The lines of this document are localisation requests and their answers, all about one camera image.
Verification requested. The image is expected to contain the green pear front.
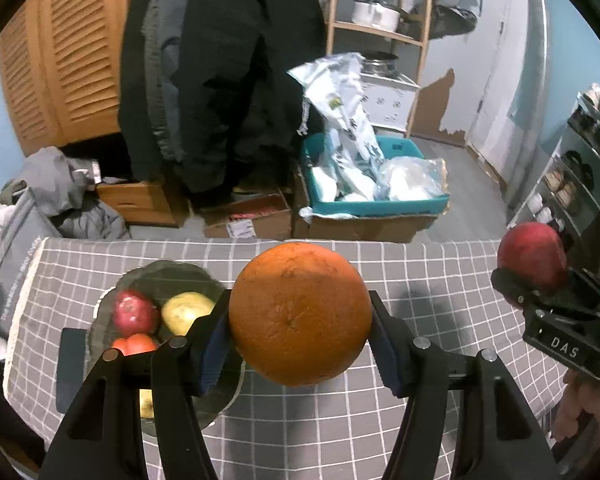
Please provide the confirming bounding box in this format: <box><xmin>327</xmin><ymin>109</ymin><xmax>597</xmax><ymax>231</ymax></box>
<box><xmin>138</xmin><ymin>389</ymin><xmax>154</xmax><ymax>419</ymax></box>

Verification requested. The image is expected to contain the white storage box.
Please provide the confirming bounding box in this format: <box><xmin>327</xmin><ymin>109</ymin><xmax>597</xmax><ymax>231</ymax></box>
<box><xmin>361</xmin><ymin>74</ymin><xmax>419</xmax><ymax>133</ymax></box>

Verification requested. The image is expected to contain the white printed plastic bag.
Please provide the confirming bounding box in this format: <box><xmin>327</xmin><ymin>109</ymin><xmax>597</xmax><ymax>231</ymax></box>
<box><xmin>288</xmin><ymin>52</ymin><xmax>385</xmax><ymax>202</ymax></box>

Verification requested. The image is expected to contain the grey checked tablecloth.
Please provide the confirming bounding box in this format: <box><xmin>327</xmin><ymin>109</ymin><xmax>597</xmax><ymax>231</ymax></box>
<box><xmin>3</xmin><ymin>238</ymin><xmax>565</xmax><ymax>479</ymax></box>

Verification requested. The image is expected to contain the orange fruit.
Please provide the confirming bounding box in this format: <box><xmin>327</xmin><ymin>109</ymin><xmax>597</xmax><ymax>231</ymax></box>
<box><xmin>228</xmin><ymin>242</ymin><xmax>373</xmax><ymax>387</ymax></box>

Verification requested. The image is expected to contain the teal plastic crate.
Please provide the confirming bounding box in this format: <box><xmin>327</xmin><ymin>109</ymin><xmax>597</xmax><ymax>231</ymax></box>
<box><xmin>300</xmin><ymin>134</ymin><xmax>450</xmax><ymax>218</ymax></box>

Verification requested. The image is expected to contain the white cooking pot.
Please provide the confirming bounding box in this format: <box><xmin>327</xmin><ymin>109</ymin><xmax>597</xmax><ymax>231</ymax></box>
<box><xmin>351</xmin><ymin>0</ymin><xmax>401</xmax><ymax>32</ymax></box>

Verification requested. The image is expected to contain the black smartphone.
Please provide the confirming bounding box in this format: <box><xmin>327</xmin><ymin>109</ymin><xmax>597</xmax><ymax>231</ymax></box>
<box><xmin>56</xmin><ymin>327</ymin><xmax>87</xmax><ymax>414</ymax></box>

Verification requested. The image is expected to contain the yellow pear back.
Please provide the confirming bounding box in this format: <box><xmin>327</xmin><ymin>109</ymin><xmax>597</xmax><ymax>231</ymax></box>
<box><xmin>161</xmin><ymin>292</ymin><xmax>214</xmax><ymax>336</ymax></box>

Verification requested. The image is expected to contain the black hanging coat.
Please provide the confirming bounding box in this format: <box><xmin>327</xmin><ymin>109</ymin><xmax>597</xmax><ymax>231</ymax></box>
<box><xmin>118</xmin><ymin>0</ymin><xmax>326</xmax><ymax>206</ymax></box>

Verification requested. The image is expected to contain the grey clothes pile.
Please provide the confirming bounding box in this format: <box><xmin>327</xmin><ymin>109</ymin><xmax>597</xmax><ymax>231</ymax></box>
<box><xmin>0</xmin><ymin>146</ymin><xmax>130</xmax><ymax>240</ymax></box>

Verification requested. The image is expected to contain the small tangerine right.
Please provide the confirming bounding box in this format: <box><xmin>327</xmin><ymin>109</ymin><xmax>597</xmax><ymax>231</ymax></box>
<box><xmin>125</xmin><ymin>334</ymin><xmax>158</xmax><ymax>356</ymax></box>

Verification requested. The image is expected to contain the wooden louvred wardrobe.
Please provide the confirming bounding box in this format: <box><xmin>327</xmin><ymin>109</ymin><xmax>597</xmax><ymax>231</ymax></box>
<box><xmin>0</xmin><ymin>0</ymin><xmax>130</xmax><ymax>155</ymax></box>

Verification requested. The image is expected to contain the clear plastic bag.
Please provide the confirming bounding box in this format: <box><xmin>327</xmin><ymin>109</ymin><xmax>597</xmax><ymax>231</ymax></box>
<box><xmin>376</xmin><ymin>156</ymin><xmax>450</xmax><ymax>202</ymax></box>

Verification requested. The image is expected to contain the open cardboard box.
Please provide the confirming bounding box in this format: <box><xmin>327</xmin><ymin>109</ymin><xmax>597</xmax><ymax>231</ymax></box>
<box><xmin>200</xmin><ymin>192</ymin><xmax>292</xmax><ymax>240</ymax></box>

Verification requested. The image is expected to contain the small red apple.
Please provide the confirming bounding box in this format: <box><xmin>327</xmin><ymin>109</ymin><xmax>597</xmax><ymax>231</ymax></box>
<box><xmin>498</xmin><ymin>222</ymin><xmax>568</xmax><ymax>292</ymax></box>

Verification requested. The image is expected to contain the wooden shelf rack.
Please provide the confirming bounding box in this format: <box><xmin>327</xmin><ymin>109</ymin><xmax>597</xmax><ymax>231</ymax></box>
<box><xmin>322</xmin><ymin>0</ymin><xmax>437</xmax><ymax>139</ymax></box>

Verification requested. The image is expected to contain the wooden drawer box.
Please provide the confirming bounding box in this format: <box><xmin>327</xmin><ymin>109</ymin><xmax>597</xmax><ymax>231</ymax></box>
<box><xmin>96</xmin><ymin>182</ymin><xmax>189</xmax><ymax>228</ymax></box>

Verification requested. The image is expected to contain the grey shoe rack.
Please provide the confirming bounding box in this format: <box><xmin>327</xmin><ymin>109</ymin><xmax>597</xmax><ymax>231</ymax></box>
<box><xmin>508</xmin><ymin>82</ymin><xmax>600</xmax><ymax>247</ymax></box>

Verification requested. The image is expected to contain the right hand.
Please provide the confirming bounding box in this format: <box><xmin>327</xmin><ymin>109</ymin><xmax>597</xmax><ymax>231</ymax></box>
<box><xmin>552</xmin><ymin>370</ymin><xmax>600</xmax><ymax>448</ymax></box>

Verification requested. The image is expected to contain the small tangerine left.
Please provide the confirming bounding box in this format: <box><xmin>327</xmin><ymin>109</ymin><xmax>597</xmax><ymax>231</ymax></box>
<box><xmin>111</xmin><ymin>338</ymin><xmax>129</xmax><ymax>356</ymax></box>

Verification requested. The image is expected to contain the dark glass fruit plate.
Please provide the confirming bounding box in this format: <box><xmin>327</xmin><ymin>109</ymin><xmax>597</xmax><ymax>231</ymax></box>
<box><xmin>86</xmin><ymin>260</ymin><xmax>245</xmax><ymax>437</ymax></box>

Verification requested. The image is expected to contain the grey tote bag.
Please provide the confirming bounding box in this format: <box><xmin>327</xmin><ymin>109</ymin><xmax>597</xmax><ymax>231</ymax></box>
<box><xmin>0</xmin><ymin>188</ymin><xmax>60</xmax><ymax>339</ymax></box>

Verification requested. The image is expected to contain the large red apple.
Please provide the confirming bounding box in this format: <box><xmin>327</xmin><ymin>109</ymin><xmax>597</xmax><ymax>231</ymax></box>
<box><xmin>112</xmin><ymin>289</ymin><xmax>160</xmax><ymax>337</ymax></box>

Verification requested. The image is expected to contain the small tangerine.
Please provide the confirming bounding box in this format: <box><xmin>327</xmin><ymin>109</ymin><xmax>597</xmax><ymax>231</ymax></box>
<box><xmin>111</xmin><ymin>338</ymin><xmax>129</xmax><ymax>356</ymax></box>
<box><xmin>125</xmin><ymin>334</ymin><xmax>158</xmax><ymax>356</ymax></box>

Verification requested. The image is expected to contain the cardboard box under crate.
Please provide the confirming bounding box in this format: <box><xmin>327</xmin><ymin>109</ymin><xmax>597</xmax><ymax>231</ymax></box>
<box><xmin>291</xmin><ymin>168</ymin><xmax>438</xmax><ymax>243</ymax></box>

